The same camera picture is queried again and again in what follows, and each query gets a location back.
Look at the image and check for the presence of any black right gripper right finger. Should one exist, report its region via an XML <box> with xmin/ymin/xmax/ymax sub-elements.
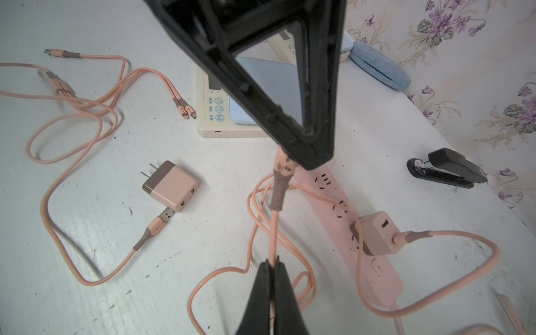
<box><xmin>273</xmin><ymin>261</ymin><xmax>309</xmax><ymax>335</ymax></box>

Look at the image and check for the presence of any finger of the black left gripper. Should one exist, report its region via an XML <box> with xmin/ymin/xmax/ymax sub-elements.
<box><xmin>143</xmin><ymin>0</ymin><xmax>311</xmax><ymax>170</ymax></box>
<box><xmin>289</xmin><ymin>1</ymin><xmax>346</xmax><ymax>170</ymax></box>

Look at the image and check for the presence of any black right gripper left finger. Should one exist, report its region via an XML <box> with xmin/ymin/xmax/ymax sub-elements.
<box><xmin>235</xmin><ymin>261</ymin><xmax>273</xmax><ymax>335</ymax></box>

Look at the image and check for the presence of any pink power strip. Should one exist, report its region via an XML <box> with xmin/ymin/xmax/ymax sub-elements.
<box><xmin>295</xmin><ymin>166</ymin><xmax>403</xmax><ymax>310</ymax></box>

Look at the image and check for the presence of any blue fabric pencil case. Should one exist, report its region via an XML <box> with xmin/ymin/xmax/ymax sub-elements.
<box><xmin>349</xmin><ymin>41</ymin><xmax>411</xmax><ymax>91</ymax></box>

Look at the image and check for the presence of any pink charger adapter with prongs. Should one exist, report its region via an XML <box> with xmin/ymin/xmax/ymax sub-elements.
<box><xmin>142</xmin><ymin>161</ymin><xmax>199</xmax><ymax>213</ymax></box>

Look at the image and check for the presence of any black stapler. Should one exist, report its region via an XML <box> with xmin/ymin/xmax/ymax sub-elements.
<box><xmin>406</xmin><ymin>148</ymin><xmax>488</xmax><ymax>189</ymax></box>

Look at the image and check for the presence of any pink charging cable left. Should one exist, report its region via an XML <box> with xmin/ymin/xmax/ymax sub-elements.
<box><xmin>0</xmin><ymin>48</ymin><xmax>198</xmax><ymax>288</ymax></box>

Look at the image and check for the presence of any pink power strip cord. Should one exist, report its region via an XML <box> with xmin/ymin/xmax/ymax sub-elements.
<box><xmin>387</xmin><ymin>292</ymin><xmax>528</xmax><ymax>335</ymax></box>

